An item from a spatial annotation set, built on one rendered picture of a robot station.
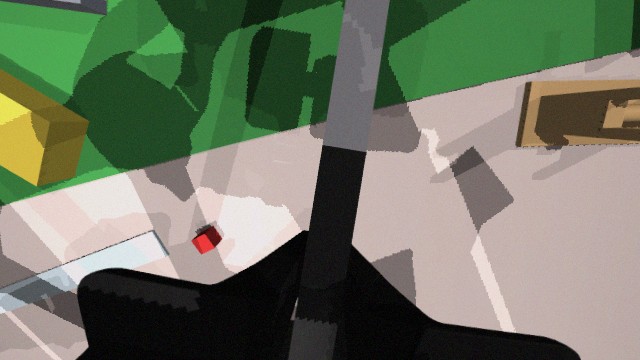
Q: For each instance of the green putting mat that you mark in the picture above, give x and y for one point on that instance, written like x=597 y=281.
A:
x=162 y=79

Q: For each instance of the red cube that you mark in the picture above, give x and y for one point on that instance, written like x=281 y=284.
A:
x=207 y=240

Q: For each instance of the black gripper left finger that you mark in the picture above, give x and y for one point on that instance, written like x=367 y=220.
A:
x=244 y=317

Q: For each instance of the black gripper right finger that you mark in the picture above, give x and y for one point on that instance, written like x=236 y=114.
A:
x=377 y=322

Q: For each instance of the yellow rectangular block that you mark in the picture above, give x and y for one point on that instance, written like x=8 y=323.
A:
x=40 y=140

